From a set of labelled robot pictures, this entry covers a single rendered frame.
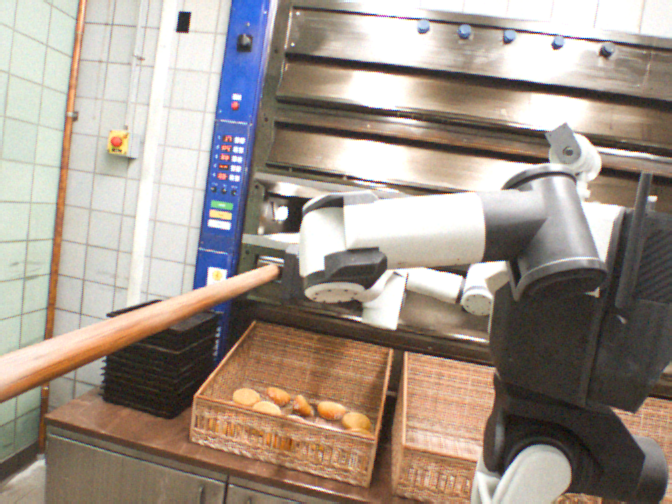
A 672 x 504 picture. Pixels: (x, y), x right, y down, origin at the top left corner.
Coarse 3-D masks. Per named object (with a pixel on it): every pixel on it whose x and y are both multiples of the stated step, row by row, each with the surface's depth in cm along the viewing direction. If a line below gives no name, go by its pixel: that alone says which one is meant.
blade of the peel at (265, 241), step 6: (246, 234) 146; (246, 240) 143; (252, 240) 143; (258, 240) 143; (264, 240) 142; (270, 240) 142; (276, 240) 142; (282, 240) 168; (288, 240) 172; (294, 240) 176; (264, 246) 142; (270, 246) 142; (276, 246) 142; (282, 246) 141
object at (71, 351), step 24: (216, 288) 59; (240, 288) 67; (144, 312) 43; (168, 312) 47; (192, 312) 52; (72, 336) 34; (96, 336) 36; (120, 336) 39; (144, 336) 43; (0, 360) 28; (24, 360) 29; (48, 360) 31; (72, 360) 33; (0, 384) 27; (24, 384) 29
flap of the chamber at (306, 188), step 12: (264, 180) 155; (276, 180) 154; (288, 180) 154; (300, 180) 153; (276, 192) 173; (288, 192) 169; (300, 192) 165; (312, 192) 161; (324, 192) 157; (336, 192) 153; (372, 192) 150; (384, 192) 149
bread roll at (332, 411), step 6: (324, 402) 157; (330, 402) 156; (318, 408) 157; (324, 408) 155; (330, 408) 155; (336, 408) 155; (342, 408) 156; (324, 414) 155; (330, 414) 154; (336, 414) 154; (342, 414) 155
